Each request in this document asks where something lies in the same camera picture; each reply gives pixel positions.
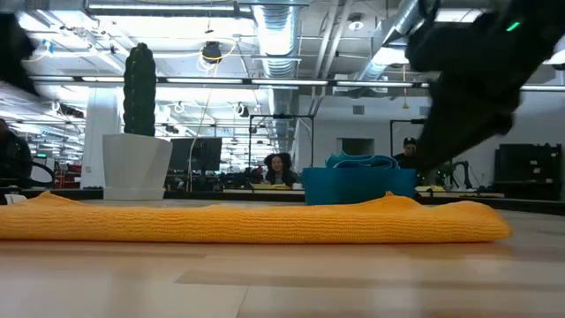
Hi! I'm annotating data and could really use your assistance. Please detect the long ceiling light strip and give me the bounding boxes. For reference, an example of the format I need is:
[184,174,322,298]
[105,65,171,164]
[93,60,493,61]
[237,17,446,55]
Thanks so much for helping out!
[165,77,330,87]

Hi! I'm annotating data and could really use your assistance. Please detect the light blue microfiber towel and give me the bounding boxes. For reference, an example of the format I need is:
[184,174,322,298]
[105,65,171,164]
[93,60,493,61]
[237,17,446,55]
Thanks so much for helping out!
[325,150,401,170]

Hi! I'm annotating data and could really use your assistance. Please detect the teal plastic bin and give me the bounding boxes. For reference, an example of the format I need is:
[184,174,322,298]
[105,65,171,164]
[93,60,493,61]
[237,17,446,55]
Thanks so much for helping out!
[302,166,417,206]

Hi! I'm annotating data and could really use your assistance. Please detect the black hose loop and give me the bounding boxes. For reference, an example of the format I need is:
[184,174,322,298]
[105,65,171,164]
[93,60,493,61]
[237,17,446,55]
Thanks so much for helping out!
[29,160,57,189]

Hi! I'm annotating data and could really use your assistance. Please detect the black ceiling dome camera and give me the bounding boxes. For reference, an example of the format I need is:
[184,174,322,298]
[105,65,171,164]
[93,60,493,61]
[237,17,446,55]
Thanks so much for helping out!
[201,41,223,65]

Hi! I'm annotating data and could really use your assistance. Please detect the person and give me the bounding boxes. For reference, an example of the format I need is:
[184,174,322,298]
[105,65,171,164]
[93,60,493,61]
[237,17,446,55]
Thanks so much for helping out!
[263,152,298,186]
[394,136,418,170]
[0,117,33,189]

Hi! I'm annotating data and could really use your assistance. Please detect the black storage cabinet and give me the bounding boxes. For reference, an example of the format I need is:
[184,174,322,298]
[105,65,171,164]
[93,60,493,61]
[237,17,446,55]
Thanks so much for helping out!
[493,143,562,201]

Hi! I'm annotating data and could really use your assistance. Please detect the black flat screen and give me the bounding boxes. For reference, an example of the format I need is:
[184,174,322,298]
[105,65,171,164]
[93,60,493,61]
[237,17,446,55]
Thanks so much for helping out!
[169,137,222,173]

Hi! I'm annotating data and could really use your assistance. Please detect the white column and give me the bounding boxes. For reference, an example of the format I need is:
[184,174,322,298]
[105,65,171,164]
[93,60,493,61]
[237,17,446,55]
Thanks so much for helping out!
[81,87,121,189]

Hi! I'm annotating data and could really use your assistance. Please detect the white hexagonal plant pot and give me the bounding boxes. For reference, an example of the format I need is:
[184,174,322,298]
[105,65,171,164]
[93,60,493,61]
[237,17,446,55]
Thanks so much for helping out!
[102,133,173,201]

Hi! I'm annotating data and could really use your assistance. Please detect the black gantry frame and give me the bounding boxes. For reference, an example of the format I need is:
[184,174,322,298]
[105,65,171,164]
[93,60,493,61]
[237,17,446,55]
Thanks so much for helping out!
[389,117,427,156]

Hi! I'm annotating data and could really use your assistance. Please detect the silver smooth ceiling duct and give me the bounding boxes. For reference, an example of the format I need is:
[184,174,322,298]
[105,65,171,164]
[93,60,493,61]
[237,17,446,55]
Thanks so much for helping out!
[352,0,425,83]

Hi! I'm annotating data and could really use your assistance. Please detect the orange microfiber towel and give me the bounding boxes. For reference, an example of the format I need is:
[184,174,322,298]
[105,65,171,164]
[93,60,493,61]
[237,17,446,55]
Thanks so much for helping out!
[0,190,513,245]

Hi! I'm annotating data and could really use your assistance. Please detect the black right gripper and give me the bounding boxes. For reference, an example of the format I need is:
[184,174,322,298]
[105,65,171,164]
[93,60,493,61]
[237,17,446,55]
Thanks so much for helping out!
[404,0,544,174]

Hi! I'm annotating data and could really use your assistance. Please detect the silver ribbed ceiling duct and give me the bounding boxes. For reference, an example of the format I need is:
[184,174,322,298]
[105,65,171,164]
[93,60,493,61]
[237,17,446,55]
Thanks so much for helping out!
[252,0,305,151]

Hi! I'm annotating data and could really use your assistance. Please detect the green cactus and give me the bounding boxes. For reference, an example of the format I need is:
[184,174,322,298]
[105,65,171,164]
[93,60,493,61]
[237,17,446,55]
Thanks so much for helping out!
[123,42,156,137]

